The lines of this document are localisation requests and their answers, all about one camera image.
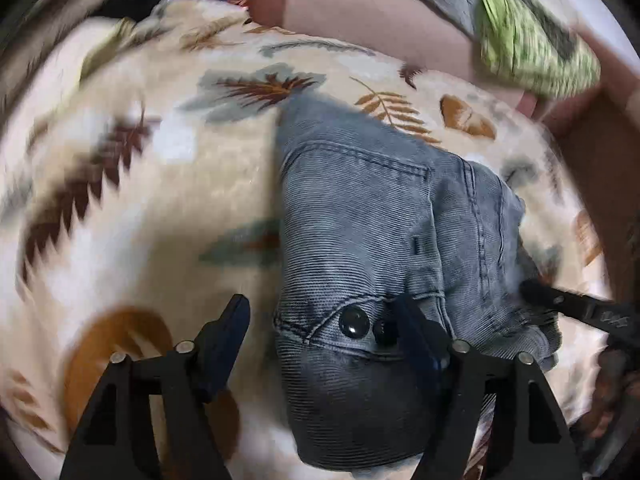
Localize blue denim pants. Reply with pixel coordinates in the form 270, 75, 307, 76
272, 92, 563, 471

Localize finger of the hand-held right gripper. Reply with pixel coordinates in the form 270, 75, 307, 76
519, 279, 640, 337

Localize green patterned cloth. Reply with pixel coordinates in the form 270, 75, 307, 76
462, 0, 601, 101

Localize cream leaf-printed blanket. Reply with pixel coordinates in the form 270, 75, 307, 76
0, 0, 616, 480

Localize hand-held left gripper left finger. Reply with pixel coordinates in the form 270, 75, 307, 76
59, 294, 251, 480

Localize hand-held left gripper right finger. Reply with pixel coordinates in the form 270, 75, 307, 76
392, 294, 583, 480

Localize person's right hand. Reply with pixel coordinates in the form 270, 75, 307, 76
582, 347, 636, 441

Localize brown fuzzy fabric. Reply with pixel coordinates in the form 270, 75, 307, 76
542, 25, 640, 286

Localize beige striped cushion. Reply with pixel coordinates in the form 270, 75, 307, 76
0, 0, 121, 106

